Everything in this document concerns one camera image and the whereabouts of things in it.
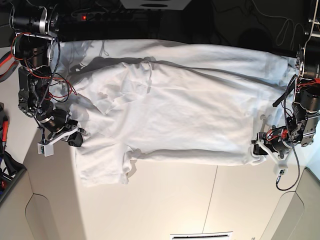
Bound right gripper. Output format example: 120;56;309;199
35;108;86;149

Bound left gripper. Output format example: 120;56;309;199
250;125;292;168

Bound white t-shirt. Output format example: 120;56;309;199
54;39;294;187

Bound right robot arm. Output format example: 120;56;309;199
9;0;85;154

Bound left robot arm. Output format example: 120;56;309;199
251;0;320;166

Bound orange grey pliers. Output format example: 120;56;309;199
0;51;19;83

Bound black power strip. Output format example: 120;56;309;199
71;11;134;22

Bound grey box at top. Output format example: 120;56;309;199
120;0;191;11

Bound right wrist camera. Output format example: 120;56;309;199
37;142;54;157

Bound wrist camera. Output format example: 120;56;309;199
273;164;288;177
37;142;54;157

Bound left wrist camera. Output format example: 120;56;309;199
273;164;288;177

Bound left braided cable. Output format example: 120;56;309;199
37;41;62;113

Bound braided cable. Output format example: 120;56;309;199
37;41;62;113
274;74;301;192

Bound right braided cable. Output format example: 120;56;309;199
274;74;301;192

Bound white cable on floor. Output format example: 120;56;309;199
246;0;308;54

